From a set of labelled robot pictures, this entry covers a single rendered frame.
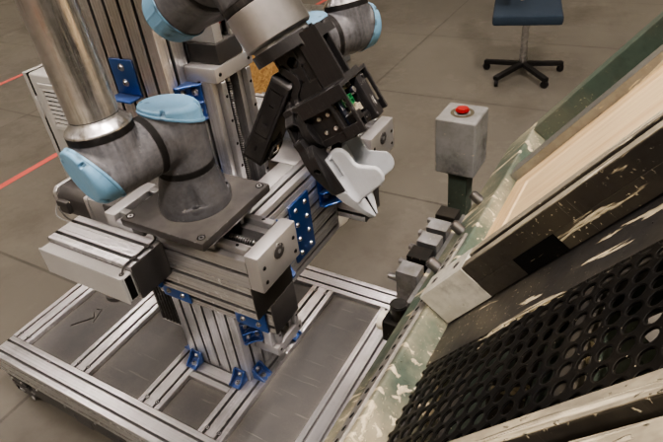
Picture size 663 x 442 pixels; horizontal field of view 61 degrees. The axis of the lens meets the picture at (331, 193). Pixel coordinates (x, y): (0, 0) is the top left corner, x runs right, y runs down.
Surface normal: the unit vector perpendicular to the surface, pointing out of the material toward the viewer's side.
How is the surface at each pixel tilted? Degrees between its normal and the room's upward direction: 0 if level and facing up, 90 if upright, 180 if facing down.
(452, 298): 90
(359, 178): 88
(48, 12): 86
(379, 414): 38
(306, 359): 0
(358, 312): 0
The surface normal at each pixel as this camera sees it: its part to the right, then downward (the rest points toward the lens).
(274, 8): 0.29, 0.10
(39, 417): -0.10, -0.83
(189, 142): 0.75, 0.30
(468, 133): -0.51, 0.52
